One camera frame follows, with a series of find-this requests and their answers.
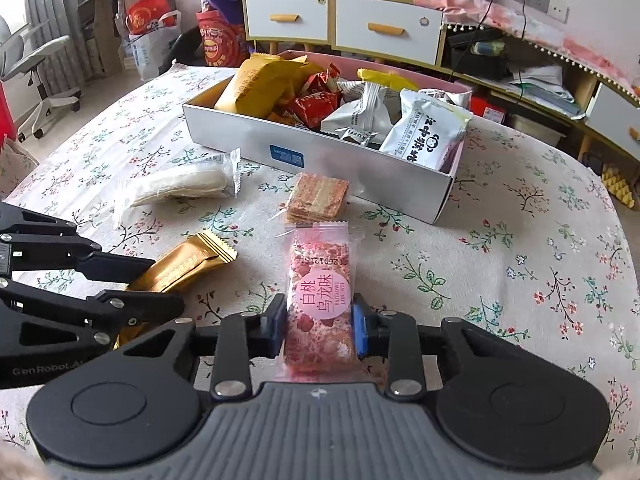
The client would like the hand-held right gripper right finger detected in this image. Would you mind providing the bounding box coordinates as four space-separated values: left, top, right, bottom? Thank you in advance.
351 295 516 400

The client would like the gold snack packet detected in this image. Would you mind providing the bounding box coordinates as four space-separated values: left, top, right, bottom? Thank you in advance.
116 229 238 348

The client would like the clear wafer biscuit packet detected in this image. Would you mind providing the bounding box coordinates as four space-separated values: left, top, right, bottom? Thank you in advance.
272 171 351 227

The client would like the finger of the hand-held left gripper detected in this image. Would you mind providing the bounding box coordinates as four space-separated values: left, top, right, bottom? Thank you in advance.
0 202 157 282
0 277 186 350

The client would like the black flat case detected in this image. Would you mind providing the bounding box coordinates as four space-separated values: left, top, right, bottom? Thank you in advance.
160 30 201 63

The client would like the white plastic storage box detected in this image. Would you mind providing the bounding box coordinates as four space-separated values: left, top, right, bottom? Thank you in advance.
510 114 565 148

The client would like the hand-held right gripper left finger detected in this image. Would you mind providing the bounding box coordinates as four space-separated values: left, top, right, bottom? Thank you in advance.
115 294 287 400

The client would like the pile of papers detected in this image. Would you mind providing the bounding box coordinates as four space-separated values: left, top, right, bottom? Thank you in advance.
505 62 583 118

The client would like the wooden desk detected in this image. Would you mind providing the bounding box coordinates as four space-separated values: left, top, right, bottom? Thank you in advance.
77 0 173 61

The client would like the clear rice cracker packet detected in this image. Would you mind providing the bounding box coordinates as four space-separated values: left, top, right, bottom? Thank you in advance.
111 149 243 228

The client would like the white office chair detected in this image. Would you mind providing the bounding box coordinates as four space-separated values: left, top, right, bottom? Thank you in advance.
0 15 83 143

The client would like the white packet with cartoon face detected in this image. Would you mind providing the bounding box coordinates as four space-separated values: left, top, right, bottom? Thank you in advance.
379 89 473 171

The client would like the red flat box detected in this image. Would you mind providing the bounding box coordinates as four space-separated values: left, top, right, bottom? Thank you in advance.
469 94 507 122

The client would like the white grey snack packet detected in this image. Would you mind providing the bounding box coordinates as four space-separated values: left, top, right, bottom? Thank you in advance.
320 82 401 148

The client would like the white side drawer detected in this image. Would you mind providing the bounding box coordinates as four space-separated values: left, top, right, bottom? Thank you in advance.
585 82 640 158

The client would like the white shopping bag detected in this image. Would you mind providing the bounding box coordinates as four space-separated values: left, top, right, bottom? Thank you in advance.
116 10 183 81

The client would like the yellow packet with blue label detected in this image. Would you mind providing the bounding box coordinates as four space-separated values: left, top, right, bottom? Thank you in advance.
357 69 419 94

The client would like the pink lined cardboard box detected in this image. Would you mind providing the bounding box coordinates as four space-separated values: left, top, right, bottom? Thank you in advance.
181 49 475 226

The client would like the white drawer with yellow handle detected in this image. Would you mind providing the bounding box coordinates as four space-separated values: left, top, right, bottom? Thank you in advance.
334 0 443 66
245 0 330 42

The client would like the red chair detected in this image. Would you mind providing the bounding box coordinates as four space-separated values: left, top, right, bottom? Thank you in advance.
0 80 13 138

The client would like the pink cloth with tassels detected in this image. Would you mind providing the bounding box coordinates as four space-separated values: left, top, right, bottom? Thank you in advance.
414 0 640 106

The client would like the black storage box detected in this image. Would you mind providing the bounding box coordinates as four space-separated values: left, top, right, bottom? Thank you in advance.
446 29 508 81

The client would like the yellow zigzag toy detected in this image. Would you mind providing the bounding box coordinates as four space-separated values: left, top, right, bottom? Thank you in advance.
601 167 635 207

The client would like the red gift bag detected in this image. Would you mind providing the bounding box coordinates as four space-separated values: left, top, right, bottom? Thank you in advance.
125 0 168 36
196 9 246 67

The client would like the grey curtain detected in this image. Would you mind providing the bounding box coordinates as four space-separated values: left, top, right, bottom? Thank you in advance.
22 0 83 96

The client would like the pink nougat snack packet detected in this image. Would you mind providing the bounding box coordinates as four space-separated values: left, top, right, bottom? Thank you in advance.
281 221 365 377

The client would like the wooden cabinet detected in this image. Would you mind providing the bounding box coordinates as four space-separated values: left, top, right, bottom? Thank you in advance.
240 0 446 68

